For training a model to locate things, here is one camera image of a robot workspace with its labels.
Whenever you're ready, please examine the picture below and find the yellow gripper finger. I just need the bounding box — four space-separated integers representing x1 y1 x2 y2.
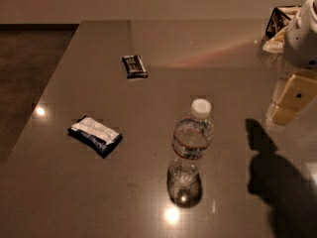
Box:
270 70 317 126

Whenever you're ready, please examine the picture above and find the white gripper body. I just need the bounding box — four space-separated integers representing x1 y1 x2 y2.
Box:
284 0 317 68

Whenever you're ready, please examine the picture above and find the clear plastic water bottle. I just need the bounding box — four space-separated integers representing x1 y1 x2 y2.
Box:
166 98 214 208

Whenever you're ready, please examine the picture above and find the blue white rxbar wrapper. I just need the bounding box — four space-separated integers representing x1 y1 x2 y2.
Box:
67 116 123 159

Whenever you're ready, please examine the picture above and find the black snack bar wrapper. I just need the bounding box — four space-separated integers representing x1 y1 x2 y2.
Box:
122 55 148 79

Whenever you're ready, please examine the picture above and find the black wire basket with snacks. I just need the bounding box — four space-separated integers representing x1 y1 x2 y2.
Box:
263 6 300 54

